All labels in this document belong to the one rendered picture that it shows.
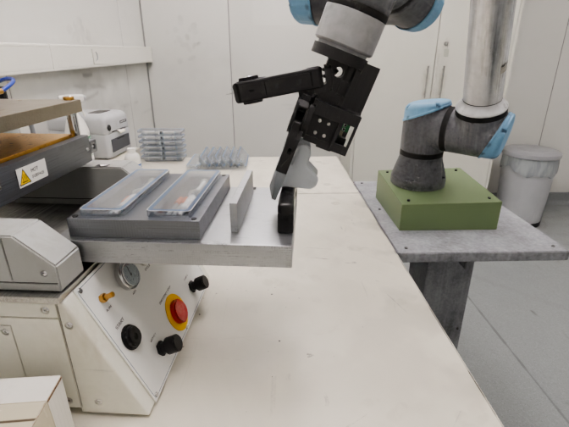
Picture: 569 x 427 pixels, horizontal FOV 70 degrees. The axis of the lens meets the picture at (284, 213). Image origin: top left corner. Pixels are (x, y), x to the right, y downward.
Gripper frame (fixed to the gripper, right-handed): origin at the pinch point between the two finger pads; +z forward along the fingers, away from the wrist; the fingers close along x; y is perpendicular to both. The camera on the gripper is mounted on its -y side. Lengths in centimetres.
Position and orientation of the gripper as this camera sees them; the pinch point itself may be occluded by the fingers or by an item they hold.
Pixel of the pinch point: (272, 188)
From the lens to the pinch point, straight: 57.2
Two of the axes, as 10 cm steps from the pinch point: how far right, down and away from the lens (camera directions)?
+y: 9.4, 3.4, 0.8
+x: 0.6, -3.7, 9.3
